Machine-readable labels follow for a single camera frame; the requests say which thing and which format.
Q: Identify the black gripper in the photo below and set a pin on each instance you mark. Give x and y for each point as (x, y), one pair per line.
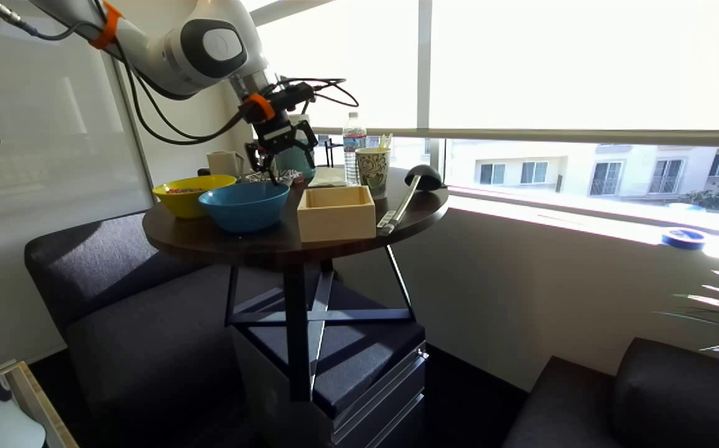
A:
(282, 136)

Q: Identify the blue bowl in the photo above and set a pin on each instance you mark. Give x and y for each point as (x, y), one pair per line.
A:
(681, 239)
(242, 213)

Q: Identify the yellow bowl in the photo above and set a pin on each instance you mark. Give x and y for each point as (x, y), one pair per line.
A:
(180, 201)

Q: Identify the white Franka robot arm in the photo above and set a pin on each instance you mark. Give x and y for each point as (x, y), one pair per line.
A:
(199, 45)

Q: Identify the blue bowl on windowsill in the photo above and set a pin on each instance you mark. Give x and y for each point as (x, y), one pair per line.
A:
(681, 239)

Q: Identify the tall cream teal utensil holder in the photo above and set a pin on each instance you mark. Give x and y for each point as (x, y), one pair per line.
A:
(297, 171)

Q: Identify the clear water bottle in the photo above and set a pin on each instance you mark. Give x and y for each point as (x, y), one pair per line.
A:
(353, 139)

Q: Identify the light wooden box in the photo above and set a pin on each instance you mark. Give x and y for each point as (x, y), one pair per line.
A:
(333, 217)

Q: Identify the floral patterned cup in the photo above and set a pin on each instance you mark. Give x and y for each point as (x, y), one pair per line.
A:
(372, 171)

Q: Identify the round dark wood table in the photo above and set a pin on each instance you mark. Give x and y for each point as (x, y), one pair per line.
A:
(209, 242)

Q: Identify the black ladle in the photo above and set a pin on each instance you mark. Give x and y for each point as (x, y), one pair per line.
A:
(424, 175)

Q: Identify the dark grey sofa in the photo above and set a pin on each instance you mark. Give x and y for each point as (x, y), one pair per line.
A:
(124, 333)

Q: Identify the white building outside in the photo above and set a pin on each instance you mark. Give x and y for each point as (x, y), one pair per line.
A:
(615, 171)

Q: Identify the black leather armchair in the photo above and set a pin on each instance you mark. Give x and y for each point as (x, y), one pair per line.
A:
(671, 399)

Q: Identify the window frame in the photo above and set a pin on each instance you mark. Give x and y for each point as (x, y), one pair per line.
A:
(424, 65)

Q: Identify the light wooden frame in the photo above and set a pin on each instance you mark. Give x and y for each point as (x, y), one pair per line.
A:
(38, 401)

